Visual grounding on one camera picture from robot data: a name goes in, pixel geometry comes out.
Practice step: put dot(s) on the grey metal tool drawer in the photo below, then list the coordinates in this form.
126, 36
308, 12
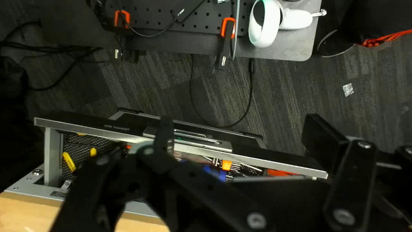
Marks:
54, 149

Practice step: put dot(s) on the small white paper scrap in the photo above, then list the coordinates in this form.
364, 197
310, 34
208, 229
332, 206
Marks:
348, 89

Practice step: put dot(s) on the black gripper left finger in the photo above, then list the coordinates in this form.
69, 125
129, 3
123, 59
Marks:
92, 188

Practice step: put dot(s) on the orange black bar clamp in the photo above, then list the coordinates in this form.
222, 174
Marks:
227, 36
123, 16

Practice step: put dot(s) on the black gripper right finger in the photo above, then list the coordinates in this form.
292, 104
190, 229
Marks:
352, 184

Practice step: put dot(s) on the grey perforated breadboard table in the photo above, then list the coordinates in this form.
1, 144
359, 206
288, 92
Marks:
181, 42

